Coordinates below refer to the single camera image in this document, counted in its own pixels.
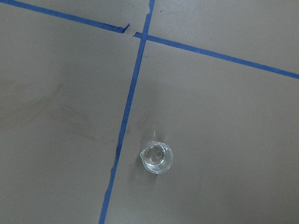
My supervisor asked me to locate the clear glass measuring cup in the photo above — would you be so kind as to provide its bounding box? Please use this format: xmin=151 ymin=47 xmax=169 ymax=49
xmin=139 ymin=141 xmax=174 ymax=175

